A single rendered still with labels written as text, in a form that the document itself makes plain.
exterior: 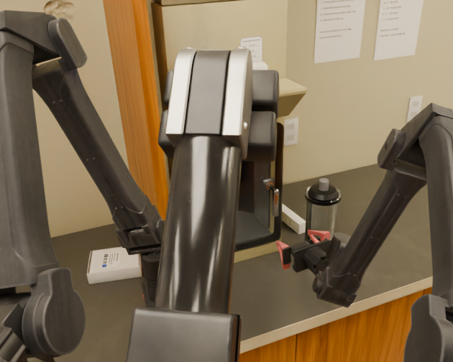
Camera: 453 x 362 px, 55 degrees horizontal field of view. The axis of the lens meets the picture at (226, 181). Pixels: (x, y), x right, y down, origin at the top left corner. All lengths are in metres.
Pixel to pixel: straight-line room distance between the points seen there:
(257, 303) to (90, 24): 0.97
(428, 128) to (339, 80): 1.16
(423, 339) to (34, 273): 0.43
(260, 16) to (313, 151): 0.88
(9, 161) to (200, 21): 0.65
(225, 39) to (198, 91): 0.83
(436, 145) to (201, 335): 0.52
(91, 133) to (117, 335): 0.66
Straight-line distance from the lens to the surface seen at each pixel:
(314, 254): 1.10
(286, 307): 1.27
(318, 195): 1.30
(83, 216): 1.68
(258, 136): 0.34
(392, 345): 1.62
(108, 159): 0.74
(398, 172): 0.79
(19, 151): 0.58
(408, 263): 1.48
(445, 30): 2.16
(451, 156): 0.67
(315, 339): 1.36
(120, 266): 1.39
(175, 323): 0.26
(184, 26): 1.08
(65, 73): 0.69
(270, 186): 1.28
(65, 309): 0.56
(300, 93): 1.11
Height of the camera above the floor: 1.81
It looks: 28 degrees down
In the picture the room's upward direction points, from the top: 2 degrees counter-clockwise
